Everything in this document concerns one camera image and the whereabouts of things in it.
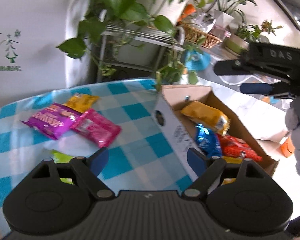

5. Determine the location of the blue snack bag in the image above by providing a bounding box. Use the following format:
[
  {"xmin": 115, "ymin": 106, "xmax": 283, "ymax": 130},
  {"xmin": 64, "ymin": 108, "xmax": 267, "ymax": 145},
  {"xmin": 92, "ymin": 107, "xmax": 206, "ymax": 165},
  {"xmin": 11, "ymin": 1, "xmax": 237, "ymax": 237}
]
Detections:
[{"xmin": 194, "ymin": 124, "xmax": 223, "ymax": 158}]

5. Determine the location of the pink snack bag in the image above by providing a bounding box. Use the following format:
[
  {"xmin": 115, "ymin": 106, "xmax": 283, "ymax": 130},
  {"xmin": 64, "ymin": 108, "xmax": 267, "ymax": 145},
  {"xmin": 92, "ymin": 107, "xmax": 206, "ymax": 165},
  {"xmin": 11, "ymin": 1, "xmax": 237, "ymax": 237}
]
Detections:
[{"xmin": 71, "ymin": 108, "xmax": 122, "ymax": 148}]

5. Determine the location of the red snack bag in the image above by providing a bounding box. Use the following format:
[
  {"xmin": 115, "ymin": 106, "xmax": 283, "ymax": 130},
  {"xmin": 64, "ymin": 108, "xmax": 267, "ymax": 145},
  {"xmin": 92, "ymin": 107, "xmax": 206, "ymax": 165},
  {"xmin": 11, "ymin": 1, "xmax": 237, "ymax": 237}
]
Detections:
[{"xmin": 217, "ymin": 134, "xmax": 263, "ymax": 162}]

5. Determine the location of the green cracker bag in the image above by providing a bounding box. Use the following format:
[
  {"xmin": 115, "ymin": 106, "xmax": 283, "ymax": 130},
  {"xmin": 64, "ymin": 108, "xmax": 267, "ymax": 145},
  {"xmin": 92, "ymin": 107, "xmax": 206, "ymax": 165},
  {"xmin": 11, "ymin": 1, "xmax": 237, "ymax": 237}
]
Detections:
[{"xmin": 50, "ymin": 150, "xmax": 74, "ymax": 185}]

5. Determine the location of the golden chip bag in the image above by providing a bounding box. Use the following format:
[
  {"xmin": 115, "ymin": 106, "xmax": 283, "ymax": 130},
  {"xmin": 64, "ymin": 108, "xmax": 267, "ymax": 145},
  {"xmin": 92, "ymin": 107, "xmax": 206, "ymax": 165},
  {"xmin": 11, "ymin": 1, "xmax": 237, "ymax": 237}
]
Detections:
[{"xmin": 180, "ymin": 101, "xmax": 230, "ymax": 136}]

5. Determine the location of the purple snack bag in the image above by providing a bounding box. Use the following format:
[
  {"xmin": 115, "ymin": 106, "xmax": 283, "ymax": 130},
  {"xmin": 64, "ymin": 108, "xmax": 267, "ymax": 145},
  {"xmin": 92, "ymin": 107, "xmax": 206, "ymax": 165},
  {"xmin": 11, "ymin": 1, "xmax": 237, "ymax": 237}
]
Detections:
[{"xmin": 21, "ymin": 103, "xmax": 81, "ymax": 140}]

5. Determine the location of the small yellow snack packet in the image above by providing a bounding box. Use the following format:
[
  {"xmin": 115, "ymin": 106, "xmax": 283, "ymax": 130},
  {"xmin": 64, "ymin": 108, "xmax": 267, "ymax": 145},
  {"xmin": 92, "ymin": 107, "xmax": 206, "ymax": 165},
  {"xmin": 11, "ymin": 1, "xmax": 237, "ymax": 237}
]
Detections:
[{"xmin": 63, "ymin": 93, "xmax": 100, "ymax": 113}]

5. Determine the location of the yellow biscuit packet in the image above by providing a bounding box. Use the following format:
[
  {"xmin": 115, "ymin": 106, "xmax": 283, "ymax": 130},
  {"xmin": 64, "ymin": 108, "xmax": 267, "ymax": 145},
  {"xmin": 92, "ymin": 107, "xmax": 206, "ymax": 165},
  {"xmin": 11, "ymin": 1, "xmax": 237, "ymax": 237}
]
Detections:
[{"xmin": 222, "ymin": 156, "xmax": 243, "ymax": 185}]

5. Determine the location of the small potted plant green pot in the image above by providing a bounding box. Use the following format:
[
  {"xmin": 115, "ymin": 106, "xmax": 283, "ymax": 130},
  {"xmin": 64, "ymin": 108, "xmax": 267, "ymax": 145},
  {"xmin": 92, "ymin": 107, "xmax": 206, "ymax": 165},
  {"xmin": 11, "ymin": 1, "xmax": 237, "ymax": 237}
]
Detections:
[{"xmin": 223, "ymin": 20, "xmax": 283, "ymax": 55}]

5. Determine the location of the cardboard box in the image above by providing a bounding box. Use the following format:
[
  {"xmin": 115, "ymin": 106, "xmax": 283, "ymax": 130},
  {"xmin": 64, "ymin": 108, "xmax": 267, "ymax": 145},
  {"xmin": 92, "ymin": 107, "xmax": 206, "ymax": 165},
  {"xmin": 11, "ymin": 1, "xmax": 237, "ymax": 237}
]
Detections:
[{"xmin": 152, "ymin": 85, "xmax": 279, "ymax": 192}]

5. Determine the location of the blue checkered tablecloth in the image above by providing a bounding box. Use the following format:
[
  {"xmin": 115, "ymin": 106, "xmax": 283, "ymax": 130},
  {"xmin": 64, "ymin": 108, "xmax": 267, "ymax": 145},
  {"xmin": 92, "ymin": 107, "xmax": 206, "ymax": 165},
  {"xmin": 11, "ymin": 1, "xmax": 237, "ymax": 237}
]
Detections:
[{"xmin": 0, "ymin": 79, "xmax": 191, "ymax": 235}]

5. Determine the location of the wicker basket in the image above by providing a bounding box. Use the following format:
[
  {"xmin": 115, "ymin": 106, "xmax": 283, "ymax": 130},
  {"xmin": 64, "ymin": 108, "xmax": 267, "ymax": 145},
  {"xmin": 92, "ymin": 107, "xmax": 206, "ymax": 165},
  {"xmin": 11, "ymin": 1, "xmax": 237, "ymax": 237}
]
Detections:
[{"xmin": 181, "ymin": 22, "xmax": 222, "ymax": 49}]

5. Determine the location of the white metal plant stand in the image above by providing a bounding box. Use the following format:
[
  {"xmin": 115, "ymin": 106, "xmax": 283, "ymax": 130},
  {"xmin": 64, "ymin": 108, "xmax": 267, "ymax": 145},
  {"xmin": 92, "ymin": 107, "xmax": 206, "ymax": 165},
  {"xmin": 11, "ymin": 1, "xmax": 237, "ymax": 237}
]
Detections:
[{"xmin": 96, "ymin": 22, "xmax": 185, "ymax": 82}]

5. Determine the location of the green pothos plant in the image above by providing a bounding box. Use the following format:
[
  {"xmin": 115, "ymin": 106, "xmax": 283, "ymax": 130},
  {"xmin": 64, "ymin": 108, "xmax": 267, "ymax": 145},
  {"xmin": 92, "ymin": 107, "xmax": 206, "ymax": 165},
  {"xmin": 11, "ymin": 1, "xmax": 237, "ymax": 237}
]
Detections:
[{"xmin": 58, "ymin": 0, "xmax": 253, "ymax": 83}]

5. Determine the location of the white refrigerator with tree print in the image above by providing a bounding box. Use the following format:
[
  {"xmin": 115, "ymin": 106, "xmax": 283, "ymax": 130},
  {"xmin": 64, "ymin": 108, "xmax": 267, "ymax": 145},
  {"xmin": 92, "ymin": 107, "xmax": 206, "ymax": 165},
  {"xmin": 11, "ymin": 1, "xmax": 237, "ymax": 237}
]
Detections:
[{"xmin": 0, "ymin": 0, "xmax": 93, "ymax": 107}]

